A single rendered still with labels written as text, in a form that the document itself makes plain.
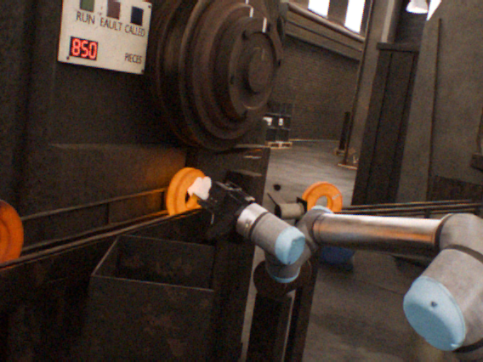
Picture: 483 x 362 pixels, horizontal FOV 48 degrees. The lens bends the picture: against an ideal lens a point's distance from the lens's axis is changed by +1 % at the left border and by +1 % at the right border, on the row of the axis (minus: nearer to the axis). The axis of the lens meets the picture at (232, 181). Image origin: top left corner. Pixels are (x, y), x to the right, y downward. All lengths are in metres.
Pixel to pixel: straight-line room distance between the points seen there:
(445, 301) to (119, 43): 0.93
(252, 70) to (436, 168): 2.78
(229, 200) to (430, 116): 2.83
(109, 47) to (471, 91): 3.04
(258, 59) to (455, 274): 0.78
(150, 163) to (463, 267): 0.84
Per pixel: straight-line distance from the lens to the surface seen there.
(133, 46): 1.43
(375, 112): 5.70
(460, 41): 4.14
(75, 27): 1.31
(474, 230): 1.08
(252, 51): 1.48
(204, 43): 1.41
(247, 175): 1.74
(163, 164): 1.52
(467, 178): 4.01
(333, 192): 1.96
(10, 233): 1.13
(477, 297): 1.02
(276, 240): 1.35
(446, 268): 1.02
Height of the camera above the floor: 1.04
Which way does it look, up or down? 9 degrees down
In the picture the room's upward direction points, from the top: 8 degrees clockwise
